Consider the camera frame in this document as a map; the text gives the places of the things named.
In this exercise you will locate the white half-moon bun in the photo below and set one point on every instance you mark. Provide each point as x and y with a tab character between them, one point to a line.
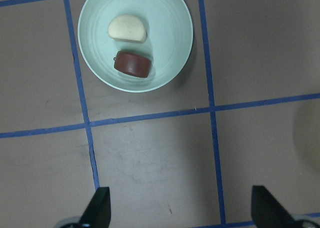
127	28

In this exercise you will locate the brown round bun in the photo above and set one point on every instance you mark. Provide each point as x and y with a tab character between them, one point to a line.
132	64

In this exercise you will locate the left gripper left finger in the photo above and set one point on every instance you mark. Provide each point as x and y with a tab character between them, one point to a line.
98	212

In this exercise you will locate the pale green plate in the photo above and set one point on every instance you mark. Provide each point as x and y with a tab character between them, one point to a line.
159	30

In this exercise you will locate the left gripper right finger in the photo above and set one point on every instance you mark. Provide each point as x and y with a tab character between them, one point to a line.
266	211

